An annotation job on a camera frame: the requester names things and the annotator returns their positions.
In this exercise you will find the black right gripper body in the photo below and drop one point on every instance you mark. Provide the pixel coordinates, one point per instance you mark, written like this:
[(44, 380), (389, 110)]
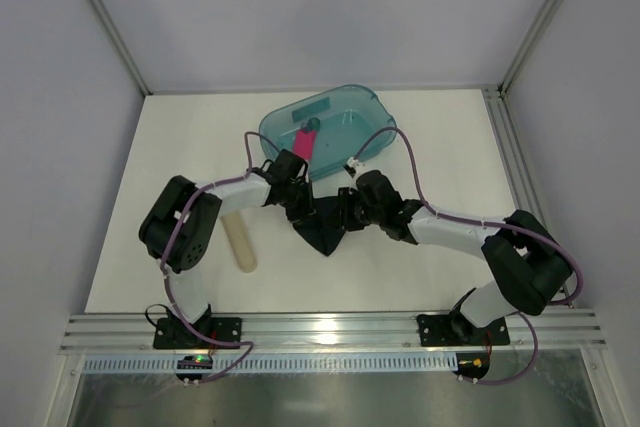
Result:
[(345, 208)]

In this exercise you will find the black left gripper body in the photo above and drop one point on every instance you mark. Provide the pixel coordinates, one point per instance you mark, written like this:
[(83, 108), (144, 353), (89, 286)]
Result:
[(302, 208)]

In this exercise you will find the black paper napkin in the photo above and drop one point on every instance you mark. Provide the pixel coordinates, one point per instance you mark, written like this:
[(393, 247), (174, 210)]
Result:
[(319, 228)]

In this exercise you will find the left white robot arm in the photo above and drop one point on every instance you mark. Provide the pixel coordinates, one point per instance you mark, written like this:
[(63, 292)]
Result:
[(178, 228)]

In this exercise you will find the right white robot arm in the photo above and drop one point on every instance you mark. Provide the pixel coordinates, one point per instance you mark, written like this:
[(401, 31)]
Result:
[(527, 269)]

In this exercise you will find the pink rolled napkin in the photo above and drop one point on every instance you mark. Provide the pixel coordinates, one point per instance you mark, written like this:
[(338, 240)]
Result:
[(303, 144)]

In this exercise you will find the green utensil in pink roll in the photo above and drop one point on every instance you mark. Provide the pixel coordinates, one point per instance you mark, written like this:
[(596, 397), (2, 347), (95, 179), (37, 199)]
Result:
[(311, 125)]

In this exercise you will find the teal plastic bin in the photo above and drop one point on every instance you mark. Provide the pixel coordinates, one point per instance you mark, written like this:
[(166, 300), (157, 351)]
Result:
[(353, 122)]

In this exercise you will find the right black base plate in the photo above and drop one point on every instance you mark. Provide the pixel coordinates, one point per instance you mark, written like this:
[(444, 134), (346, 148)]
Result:
[(454, 330)]

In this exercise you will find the slotted cable duct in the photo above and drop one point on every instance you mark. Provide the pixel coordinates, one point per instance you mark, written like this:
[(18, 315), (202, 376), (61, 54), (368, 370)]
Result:
[(268, 363)]

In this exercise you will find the aluminium front rail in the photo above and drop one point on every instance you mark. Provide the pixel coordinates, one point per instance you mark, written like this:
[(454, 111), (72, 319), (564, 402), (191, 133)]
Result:
[(557, 328)]

